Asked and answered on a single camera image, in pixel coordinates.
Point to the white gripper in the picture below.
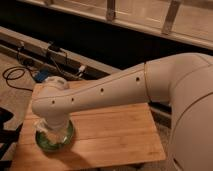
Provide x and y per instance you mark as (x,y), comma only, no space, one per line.
(56,126)

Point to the small white bottle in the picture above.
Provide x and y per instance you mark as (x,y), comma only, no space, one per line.
(40,126)

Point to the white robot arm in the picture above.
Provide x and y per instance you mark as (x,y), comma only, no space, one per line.
(183,80)

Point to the green ceramic bowl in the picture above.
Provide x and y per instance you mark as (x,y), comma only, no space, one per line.
(52,145)

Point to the blue power adapter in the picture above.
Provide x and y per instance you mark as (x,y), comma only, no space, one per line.
(41,76)

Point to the wooden board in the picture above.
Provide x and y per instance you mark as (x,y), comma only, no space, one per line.
(102,137)

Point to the black object at left edge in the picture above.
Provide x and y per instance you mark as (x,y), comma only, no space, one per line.
(7,137)

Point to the white cable plug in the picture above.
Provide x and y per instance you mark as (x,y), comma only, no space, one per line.
(81,69)

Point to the metal rail beam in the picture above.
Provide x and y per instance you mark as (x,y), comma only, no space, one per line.
(40,51)

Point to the black clamp on rail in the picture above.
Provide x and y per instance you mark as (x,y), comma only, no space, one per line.
(53,48)

